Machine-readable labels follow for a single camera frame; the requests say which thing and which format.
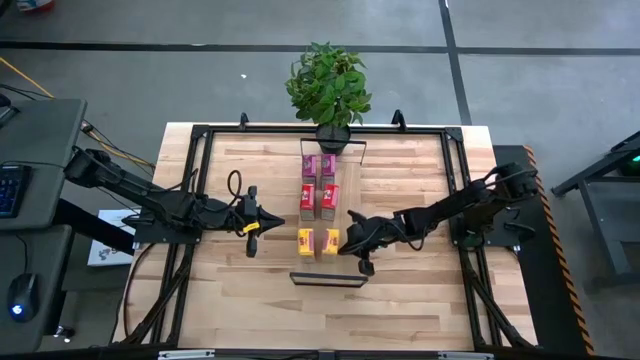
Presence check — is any black metal stand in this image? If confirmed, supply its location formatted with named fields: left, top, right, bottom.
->
left=551, top=130, right=640, bottom=292

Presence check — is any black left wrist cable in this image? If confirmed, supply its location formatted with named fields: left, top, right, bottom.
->
left=226, top=169, right=244, bottom=201

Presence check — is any yellow cable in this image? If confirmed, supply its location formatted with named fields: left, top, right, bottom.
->
left=0, top=55, right=156, bottom=169

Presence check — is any black hazard-striped floor mat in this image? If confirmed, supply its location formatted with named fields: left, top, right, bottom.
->
left=492, top=144, right=596, bottom=357

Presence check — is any black metal frame shelf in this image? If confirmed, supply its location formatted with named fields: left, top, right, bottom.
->
left=288, top=137, right=370, bottom=289

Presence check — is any green potted plant black pot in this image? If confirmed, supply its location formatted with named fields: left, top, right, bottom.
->
left=284, top=41, right=374, bottom=156

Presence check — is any silver metal bracket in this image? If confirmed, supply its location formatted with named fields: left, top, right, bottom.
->
left=438, top=351, right=494, bottom=360
left=158, top=349, right=216, bottom=360

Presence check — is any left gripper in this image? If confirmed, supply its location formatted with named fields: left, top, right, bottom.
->
left=224, top=185, right=286, bottom=259

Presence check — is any purple Raisin Bran cereal box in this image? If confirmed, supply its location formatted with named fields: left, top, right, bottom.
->
left=301, top=153, right=318, bottom=187
left=320, top=153, right=337, bottom=190

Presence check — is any red Froot Loops cereal box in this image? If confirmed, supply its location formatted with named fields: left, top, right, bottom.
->
left=320, top=183, right=341, bottom=222
left=299, top=182, right=317, bottom=222

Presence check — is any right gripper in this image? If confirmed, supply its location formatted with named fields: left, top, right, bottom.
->
left=337, top=210, right=407, bottom=276

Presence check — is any black aluminium rig frame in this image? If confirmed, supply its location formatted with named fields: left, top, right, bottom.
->
left=112, top=110, right=539, bottom=351

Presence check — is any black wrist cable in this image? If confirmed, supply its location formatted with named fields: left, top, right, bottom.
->
left=379, top=219, right=427, bottom=251
left=226, top=169, right=244, bottom=201

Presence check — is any grey desk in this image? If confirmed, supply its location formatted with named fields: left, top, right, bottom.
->
left=0, top=98, right=89, bottom=231
left=0, top=224, right=74, bottom=354

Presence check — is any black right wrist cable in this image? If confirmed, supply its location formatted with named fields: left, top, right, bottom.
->
left=379, top=219, right=427, bottom=251

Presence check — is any yellow Corn Pops cereal box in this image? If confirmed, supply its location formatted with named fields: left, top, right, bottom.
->
left=297, top=227, right=316, bottom=264
left=321, top=228, right=341, bottom=262

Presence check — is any red and white object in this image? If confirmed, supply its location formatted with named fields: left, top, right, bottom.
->
left=14, top=0, right=56, bottom=14

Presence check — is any white printed box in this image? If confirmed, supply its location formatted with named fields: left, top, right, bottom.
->
left=87, top=208, right=144, bottom=268

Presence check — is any black keyboard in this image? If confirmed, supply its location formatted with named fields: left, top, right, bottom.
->
left=0, top=164, right=32, bottom=219

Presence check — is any black computer mouse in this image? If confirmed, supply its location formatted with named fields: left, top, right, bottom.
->
left=6, top=272, right=41, bottom=324

